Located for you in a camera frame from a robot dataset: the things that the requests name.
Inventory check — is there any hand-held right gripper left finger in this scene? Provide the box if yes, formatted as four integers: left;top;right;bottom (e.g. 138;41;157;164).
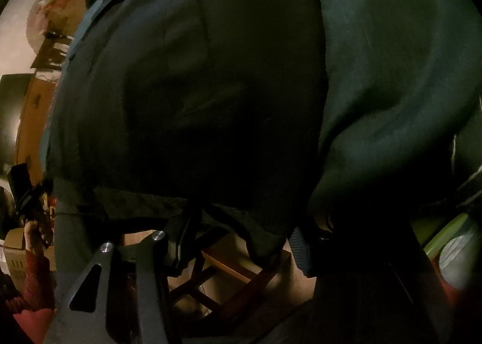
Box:
43;212;204;344

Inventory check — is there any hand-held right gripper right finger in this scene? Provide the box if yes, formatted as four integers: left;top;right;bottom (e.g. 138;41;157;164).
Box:
289;226;332;279

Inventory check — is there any black and grey jacket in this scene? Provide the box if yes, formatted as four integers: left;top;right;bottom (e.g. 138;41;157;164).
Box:
39;0;482;265

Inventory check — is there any person's left forearm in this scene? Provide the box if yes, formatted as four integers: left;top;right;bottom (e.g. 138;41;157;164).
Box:
5;216;57;344

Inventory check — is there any wooden chair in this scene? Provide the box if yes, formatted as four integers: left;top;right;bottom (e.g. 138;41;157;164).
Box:
166;231;294;322

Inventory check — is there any cardboard box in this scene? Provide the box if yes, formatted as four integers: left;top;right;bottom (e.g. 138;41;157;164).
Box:
0;227;57;284

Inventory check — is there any wooden drawer cabinet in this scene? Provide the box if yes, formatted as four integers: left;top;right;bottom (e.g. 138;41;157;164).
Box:
17;76;59;181

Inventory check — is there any green plastic bin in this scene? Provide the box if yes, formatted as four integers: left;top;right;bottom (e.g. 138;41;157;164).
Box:
424;212;482;258

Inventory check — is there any white plastic bag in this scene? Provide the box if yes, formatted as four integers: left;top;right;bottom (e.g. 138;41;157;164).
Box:
439;229;482;292

